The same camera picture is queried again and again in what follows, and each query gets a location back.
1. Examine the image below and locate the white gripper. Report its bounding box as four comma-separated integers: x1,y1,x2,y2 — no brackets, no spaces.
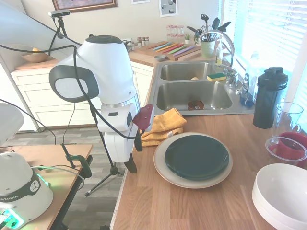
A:
97,102,144,174

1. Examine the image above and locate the yellow towel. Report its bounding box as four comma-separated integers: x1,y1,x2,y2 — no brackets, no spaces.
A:
140,107,188,147

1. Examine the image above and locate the large beige plate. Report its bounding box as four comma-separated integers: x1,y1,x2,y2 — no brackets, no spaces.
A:
153,132,234,189

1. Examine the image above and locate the dark blue plate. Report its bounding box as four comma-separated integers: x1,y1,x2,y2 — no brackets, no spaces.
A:
164,135,230,182

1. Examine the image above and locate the black tripod stand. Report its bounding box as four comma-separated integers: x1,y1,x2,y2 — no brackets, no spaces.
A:
51,17,126,197

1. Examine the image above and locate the dark C-clamp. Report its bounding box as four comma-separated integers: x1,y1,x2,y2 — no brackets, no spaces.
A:
60,142,93,178

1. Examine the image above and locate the white counter cabinet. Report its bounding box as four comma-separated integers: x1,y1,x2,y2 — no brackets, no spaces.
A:
130,62,154,109

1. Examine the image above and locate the brown bowl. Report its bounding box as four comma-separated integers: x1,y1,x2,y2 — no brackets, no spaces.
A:
187,99,205,111

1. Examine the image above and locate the stainless steel double sink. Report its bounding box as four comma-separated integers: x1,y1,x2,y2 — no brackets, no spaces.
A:
146,59,255,117

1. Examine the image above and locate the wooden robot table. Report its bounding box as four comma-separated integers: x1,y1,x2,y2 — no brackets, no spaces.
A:
4,143,94,230

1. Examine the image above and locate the yellow knife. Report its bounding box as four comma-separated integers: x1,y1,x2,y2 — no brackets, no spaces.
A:
156,43,175,52

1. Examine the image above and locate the yellow green sponge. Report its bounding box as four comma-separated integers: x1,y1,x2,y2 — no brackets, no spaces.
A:
207,73,227,82

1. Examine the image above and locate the green knife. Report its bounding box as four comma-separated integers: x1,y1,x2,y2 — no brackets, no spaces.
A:
167,44,186,55

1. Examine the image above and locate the wooden cutting board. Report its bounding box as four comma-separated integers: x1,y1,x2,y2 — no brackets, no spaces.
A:
152,42,202,62

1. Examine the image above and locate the white drawer cabinet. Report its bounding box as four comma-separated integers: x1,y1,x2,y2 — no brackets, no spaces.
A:
11,64,101,132

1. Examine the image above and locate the clear dish soap bottle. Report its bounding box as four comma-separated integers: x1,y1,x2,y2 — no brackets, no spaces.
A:
240,51,261,107

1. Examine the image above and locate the clear yellow soap bottle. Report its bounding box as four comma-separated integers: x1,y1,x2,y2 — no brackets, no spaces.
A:
215,39,224,67

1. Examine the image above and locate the pale green utensil crock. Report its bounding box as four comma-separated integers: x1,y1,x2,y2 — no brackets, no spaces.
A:
200,40,216,58

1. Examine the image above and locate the clear plastic container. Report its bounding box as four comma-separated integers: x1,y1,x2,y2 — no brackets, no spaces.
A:
265,135,307,166

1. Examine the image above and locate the chrome gooseneck faucet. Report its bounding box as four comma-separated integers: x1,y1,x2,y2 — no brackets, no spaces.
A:
200,30,235,72

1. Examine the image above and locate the white bowl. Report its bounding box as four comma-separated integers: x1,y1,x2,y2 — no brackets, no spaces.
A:
251,185,307,230
255,163,307,223

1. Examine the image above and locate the wooden fruit bowl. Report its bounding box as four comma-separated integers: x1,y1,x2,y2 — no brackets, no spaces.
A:
21,50,50,64

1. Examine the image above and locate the black shaker bottle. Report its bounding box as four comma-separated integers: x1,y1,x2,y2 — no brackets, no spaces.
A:
252,67,289,129

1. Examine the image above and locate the white framed poster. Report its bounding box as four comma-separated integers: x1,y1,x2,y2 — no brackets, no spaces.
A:
159,0,178,18

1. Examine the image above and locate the black slotted spoon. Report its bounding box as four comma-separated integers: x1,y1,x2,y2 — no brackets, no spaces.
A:
201,13,210,34

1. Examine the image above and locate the black spatula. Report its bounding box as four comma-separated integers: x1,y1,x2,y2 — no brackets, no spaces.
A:
211,17,221,35

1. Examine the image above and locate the clear glass goblet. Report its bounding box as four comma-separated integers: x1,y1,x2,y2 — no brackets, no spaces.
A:
272,102,305,144

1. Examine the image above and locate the wood framed painting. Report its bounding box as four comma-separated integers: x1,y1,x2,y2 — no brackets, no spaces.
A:
51,0,118,13

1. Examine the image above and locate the white window blind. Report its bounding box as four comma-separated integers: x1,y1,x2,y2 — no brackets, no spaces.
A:
223,0,243,60
294,71,307,113
243,0,307,77

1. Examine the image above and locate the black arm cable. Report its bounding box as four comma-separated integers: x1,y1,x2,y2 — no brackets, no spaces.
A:
0,44,145,140

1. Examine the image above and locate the thin black cable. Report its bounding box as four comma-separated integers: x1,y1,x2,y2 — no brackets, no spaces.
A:
62,103,75,144
0,97,57,145

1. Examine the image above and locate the chrome faucet handle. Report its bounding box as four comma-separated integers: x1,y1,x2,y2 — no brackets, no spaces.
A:
226,68,239,87

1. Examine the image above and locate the grey stereo camera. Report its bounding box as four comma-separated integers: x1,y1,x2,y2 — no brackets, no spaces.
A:
47,10,71,19

